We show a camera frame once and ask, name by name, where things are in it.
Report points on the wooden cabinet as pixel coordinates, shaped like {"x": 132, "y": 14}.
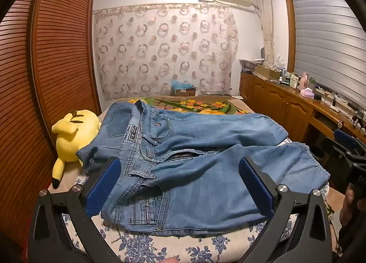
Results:
{"x": 274, "y": 100}

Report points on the pink tissue pack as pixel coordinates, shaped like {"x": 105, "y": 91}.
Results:
{"x": 307, "y": 93}

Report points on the circle patterned wall cloth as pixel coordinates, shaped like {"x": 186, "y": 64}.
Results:
{"x": 160, "y": 51}

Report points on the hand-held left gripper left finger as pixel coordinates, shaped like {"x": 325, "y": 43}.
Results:
{"x": 101, "y": 187}

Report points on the floral blanket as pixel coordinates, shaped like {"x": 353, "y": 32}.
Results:
{"x": 206, "y": 105}

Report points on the wooden louvered wardrobe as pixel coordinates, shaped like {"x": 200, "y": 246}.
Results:
{"x": 57, "y": 51}

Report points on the row of toiletry bottles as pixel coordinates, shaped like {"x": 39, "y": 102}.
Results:
{"x": 288, "y": 80}

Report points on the blue denim pants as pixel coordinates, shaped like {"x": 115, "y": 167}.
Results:
{"x": 200, "y": 183}

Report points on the person's right hand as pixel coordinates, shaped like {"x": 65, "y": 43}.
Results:
{"x": 348, "y": 205}

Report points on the cream window curtain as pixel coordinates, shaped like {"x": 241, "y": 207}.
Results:
{"x": 266, "y": 22}

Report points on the pink bottle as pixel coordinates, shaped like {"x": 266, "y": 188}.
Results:
{"x": 304, "y": 81}

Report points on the open cardboard box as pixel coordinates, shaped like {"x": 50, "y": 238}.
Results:
{"x": 267, "y": 72}

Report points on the cardboard box with blue bag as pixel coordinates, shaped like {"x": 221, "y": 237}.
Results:
{"x": 183, "y": 91}

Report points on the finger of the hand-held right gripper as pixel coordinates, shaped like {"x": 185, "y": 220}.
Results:
{"x": 334, "y": 148}
{"x": 346, "y": 138}

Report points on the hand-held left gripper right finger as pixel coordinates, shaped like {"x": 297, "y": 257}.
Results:
{"x": 254, "y": 190}

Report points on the yellow plush toy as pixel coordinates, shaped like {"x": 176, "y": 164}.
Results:
{"x": 71, "y": 142}

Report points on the stack of newspapers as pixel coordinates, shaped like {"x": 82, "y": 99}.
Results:
{"x": 251, "y": 65}

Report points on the white power strip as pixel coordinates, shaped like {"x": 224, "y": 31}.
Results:
{"x": 331, "y": 98}

